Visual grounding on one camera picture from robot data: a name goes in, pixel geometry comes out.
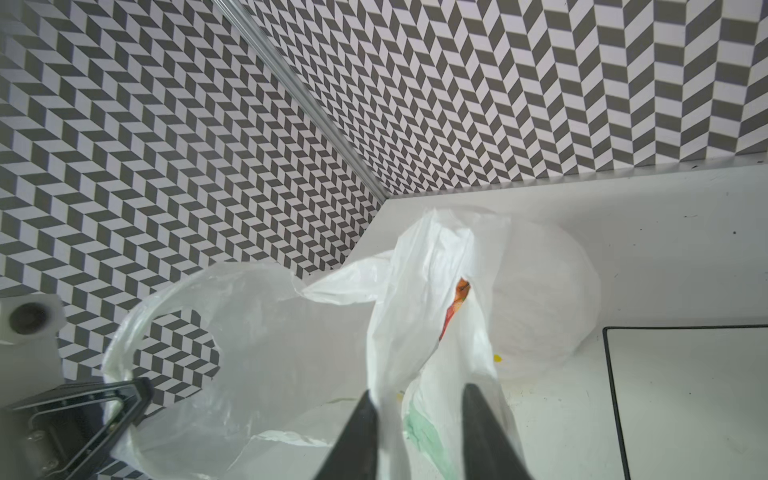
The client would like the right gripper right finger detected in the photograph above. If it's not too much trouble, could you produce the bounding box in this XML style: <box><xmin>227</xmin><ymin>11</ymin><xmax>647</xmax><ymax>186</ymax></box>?
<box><xmin>461</xmin><ymin>384</ymin><xmax>532</xmax><ymax>480</ymax></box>

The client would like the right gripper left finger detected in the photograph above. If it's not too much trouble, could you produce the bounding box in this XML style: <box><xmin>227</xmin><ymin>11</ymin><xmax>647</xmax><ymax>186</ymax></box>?
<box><xmin>314</xmin><ymin>390</ymin><xmax>379</xmax><ymax>480</ymax></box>

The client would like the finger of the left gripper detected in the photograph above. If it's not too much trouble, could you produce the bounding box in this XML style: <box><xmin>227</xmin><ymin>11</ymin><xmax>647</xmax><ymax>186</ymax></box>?
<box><xmin>1</xmin><ymin>378</ymin><xmax>154</xmax><ymax>479</ymax></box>

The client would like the white plastic bag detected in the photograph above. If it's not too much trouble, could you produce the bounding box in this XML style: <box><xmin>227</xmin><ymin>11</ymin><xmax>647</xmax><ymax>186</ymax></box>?
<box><xmin>102</xmin><ymin>209</ymin><xmax>601</xmax><ymax>479</ymax></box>

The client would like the red yellow fake peach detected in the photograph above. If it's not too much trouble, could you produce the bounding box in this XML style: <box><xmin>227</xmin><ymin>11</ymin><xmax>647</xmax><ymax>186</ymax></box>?
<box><xmin>439</xmin><ymin>278</ymin><xmax>471</xmax><ymax>340</ymax></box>

